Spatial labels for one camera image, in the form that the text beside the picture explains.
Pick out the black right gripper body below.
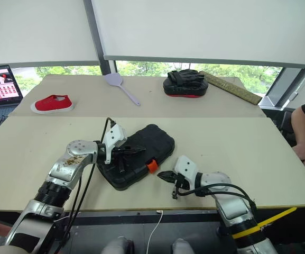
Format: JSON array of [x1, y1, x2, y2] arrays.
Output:
[[171, 173, 192, 200]]

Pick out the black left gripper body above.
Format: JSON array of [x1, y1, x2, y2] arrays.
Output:
[[111, 146, 128, 175]]

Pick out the black plastic tool case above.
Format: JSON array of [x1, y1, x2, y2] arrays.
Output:
[[97, 124, 175, 191]]

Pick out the person's bare hand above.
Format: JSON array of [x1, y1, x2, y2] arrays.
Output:
[[293, 143, 305, 167]]

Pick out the grey rounded shape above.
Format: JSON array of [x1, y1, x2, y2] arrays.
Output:
[[171, 238, 196, 254], [100, 236, 133, 254]]

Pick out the lilac plastic spatula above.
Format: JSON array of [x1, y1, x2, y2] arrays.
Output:
[[104, 72, 142, 107]]

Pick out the black red boxing pad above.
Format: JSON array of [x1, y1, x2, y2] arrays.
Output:
[[163, 75, 209, 99]]

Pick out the red slip-on shoe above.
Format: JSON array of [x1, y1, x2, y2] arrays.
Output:
[[30, 94, 76, 115]]

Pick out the black gloves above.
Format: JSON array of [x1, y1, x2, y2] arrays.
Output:
[[167, 69, 206, 86]]

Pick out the yellow tape strip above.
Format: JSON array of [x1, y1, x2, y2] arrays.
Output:
[[257, 206, 298, 229]]

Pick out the grey window pillar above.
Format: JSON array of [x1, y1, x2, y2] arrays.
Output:
[[82, 0, 117, 75]]

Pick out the wide white roller blind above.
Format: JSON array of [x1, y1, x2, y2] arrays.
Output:
[[90, 0, 305, 69]]

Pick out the narrow white roller blind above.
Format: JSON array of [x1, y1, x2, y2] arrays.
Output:
[[0, 0, 102, 67]]

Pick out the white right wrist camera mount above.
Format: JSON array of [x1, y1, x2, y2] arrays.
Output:
[[173, 155, 198, 190]]

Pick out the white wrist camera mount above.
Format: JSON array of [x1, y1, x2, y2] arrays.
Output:
[[173, 155, 198, 190], [103, 124, 128, 165]]

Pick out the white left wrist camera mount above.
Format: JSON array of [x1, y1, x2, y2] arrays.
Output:
[[103, 124, 128, 165]]

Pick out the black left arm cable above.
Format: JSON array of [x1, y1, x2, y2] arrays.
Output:
[[52, 117, 116, 254]]

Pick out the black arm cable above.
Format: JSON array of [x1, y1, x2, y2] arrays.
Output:
[[178, 183, 258, 213], [52, 117, 116, 254]]

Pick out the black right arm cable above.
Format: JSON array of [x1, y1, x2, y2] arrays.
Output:
[[178, 183, 258, 213]]

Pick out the thin white cable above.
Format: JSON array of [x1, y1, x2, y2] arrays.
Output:
[[147, 209, 164, 254]]

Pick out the black table frame bar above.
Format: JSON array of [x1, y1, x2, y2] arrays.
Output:
[[0, 208, 305, 226]]

